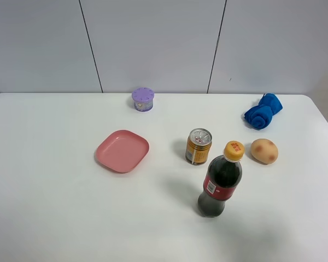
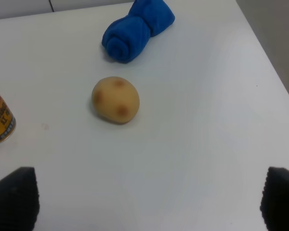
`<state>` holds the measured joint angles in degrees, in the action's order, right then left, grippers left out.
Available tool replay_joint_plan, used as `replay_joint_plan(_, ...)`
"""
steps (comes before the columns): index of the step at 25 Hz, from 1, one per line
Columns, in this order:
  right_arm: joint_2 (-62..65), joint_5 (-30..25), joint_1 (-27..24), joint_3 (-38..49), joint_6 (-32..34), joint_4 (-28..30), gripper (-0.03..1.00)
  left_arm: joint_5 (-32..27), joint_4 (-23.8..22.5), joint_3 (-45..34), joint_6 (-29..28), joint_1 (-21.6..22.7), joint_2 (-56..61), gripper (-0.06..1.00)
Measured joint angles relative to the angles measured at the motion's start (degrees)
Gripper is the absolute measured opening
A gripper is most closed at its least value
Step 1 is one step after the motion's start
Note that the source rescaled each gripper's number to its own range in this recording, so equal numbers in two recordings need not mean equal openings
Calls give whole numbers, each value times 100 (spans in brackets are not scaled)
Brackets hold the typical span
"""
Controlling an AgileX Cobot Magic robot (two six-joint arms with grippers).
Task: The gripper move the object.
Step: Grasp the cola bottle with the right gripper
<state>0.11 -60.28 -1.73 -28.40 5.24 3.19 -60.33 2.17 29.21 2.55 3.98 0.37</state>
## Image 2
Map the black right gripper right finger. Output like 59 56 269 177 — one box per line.
260 167 289 231

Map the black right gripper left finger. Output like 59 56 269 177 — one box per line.
0 167 40 231

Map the blue rolled towel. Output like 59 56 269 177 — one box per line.
102 0 175 63

